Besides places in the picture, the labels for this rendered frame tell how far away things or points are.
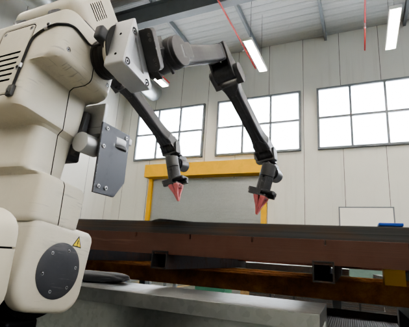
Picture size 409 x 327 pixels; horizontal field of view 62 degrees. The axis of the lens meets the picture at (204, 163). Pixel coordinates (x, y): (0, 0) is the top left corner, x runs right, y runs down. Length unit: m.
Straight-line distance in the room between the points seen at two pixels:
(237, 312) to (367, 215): 8.67
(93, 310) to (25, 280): 0.45
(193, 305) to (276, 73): 10.38
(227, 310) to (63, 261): 0.34
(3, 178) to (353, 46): 10.59
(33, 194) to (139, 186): 10.92
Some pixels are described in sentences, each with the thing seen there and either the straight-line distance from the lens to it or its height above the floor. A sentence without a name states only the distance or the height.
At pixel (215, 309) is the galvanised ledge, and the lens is 0.75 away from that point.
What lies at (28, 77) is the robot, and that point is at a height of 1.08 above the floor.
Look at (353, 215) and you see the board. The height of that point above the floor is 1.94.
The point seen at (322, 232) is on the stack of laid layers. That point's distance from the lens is 0.95.
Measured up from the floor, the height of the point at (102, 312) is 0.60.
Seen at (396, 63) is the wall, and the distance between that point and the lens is 10.68.
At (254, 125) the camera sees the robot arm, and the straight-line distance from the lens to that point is 1.30.
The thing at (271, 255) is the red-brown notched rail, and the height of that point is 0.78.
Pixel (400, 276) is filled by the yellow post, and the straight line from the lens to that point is 1.08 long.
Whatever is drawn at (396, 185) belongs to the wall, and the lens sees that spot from 9.51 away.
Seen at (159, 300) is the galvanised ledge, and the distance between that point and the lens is 0.81.
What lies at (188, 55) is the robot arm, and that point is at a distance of 0.90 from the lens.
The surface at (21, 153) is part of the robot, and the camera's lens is 0.76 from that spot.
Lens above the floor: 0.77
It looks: 15 degrees up
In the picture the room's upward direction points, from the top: 4 degrees clockwise
